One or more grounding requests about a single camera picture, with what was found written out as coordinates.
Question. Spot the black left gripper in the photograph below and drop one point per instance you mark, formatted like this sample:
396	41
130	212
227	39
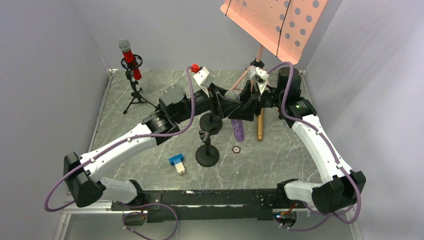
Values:
215	104

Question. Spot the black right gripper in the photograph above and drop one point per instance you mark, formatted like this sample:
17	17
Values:
257	103

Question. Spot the purple glitter microphone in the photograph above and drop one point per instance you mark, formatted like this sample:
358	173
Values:
237	124

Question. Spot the black round-base fork mic stand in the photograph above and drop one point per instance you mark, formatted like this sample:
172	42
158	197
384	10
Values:
207	155

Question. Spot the black tripod shock mount stand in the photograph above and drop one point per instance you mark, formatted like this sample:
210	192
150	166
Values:
130	73

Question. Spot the red glitter microphone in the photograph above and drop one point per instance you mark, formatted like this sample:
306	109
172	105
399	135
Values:
131	61

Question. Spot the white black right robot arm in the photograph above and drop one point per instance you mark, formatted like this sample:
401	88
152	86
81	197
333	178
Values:
340	186

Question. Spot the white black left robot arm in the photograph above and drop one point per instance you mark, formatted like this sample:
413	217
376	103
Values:
85	175

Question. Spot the black round-base clip mic stand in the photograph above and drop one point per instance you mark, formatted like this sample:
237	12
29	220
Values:
208	122

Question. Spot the pink music stand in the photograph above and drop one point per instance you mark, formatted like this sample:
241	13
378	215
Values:
286	30

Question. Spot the gold microphone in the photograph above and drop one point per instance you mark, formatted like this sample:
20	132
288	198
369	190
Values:
260	126

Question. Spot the brown poker chip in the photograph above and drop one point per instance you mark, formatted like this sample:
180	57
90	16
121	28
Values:
236	149

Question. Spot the blue white toy brick block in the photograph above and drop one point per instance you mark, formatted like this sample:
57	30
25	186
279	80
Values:
177	162

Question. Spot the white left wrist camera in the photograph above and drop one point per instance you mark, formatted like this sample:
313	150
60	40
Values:
204	77

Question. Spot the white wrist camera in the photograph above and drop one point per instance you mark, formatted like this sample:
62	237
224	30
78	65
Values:
259	78
204	77

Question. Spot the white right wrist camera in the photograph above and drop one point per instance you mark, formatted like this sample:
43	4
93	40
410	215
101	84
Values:
259	78

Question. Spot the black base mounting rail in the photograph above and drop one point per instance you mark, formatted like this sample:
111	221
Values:
209	204

